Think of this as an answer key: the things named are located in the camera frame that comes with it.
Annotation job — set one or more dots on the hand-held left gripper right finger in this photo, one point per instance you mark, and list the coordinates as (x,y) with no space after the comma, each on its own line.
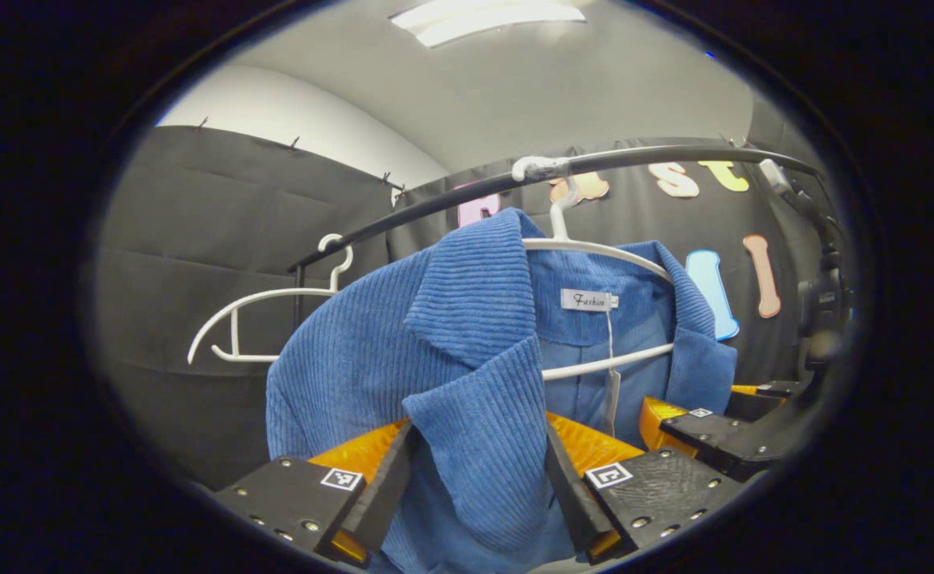
(570,498)

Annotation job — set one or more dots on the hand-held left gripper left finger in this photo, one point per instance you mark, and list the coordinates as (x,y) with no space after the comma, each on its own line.
(383,494)

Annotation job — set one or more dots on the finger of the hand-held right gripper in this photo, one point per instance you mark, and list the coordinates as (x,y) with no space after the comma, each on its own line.
(722,442)
(770,390)

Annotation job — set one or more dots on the white plastic hanger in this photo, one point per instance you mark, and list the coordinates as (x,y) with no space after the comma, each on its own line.
(594,249)
(276,293)

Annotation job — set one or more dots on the black metal clothes rack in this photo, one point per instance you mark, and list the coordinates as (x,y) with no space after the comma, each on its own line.
(634,156)

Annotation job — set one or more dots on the small grey device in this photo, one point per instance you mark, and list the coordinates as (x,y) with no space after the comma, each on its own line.
(774,174)

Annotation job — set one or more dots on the large ceiling light panel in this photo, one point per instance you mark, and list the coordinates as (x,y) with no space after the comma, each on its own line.
(483,17)

